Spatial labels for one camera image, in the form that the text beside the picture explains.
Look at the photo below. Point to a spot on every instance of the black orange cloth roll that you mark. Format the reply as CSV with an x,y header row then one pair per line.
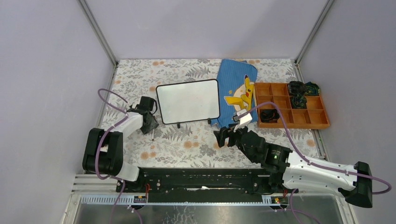
x,y
269,115

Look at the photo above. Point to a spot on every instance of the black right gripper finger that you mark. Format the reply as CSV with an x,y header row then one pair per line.
x,y
234,132
221,135

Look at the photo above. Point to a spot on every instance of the orange compartment tray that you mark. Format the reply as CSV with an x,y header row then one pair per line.
x,y
312,116

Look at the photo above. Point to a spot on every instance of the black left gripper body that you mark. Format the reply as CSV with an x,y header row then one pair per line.
x,y
153,123

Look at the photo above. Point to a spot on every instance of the blue Pikachu cloth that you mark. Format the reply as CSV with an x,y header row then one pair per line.
x,y
236,89

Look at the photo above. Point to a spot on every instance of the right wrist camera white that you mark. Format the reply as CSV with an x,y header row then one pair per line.
x,y
242,118

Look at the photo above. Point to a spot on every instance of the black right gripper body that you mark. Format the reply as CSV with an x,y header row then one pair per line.
x,y
237,141

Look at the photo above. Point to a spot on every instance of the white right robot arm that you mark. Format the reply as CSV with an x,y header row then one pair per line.
x,y
287,169

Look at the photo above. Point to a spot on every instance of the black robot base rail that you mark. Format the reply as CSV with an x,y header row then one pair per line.
x,y
196,186

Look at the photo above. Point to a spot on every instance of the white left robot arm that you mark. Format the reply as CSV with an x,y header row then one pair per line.
x,y
104,148

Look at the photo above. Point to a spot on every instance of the white whiteboard black frame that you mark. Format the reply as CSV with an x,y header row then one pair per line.
x,y
188,101

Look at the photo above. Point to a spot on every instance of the floral tablecloth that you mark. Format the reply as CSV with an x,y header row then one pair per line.
x,y
192,145

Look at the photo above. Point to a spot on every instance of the dark patterned cloth roll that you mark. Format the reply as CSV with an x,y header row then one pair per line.
x,y
296,88
312,89
298,102

